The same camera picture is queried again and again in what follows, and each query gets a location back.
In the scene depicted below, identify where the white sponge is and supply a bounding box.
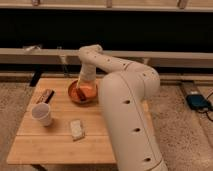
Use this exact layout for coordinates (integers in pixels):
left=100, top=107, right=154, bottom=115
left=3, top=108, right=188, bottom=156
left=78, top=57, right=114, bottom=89
left=70, top=120, right=85, bottom=141

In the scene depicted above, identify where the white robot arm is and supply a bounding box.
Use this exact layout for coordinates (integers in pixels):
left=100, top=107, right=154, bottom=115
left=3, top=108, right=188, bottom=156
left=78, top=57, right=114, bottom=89
left=78, top=45, right=168, bottom=171

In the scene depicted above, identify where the orange bowl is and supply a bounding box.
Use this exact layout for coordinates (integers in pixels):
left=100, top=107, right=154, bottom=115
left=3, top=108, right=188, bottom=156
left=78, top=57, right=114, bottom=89
left=68, top=80, right=98, bottom=104

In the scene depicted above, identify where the brown snack bar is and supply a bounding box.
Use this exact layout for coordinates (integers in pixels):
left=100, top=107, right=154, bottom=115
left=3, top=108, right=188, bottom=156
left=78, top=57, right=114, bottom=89
left=36, top=89, right=54, bottom=103

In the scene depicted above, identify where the white paper cup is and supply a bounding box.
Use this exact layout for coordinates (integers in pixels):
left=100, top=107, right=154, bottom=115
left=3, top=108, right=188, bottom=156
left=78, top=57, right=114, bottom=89
left=31, top=103, right=53, bottom=126

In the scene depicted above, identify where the wooden table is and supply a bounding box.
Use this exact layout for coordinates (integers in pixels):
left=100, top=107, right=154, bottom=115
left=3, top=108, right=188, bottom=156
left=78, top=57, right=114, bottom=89
left=7, top=78, right=115, bottom=165

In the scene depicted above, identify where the blue power box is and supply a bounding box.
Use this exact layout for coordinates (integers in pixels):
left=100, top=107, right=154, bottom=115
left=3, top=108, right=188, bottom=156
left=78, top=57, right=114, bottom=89
left=186, top=94, right=211, bottom=110

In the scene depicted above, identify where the black cable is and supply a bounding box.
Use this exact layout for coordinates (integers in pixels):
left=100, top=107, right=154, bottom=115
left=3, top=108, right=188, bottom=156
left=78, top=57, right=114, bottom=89
left=198, top=92, right=213, bottom=122

